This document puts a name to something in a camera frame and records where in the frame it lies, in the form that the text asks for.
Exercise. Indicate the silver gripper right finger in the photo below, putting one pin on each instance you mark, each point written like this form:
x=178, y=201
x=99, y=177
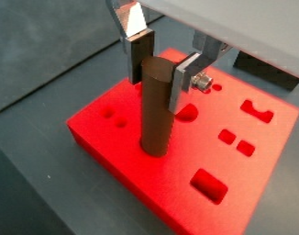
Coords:
x=190, y=71

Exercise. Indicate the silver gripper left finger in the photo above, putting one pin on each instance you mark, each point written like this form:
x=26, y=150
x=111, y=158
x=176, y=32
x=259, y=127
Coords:
x=136, y=36

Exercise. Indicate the dark oval peg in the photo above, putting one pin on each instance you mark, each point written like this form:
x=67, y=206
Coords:
x=156, y=117

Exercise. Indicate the red shape-sorting block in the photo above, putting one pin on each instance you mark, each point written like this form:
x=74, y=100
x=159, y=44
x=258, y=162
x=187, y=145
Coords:
x=229, y=135

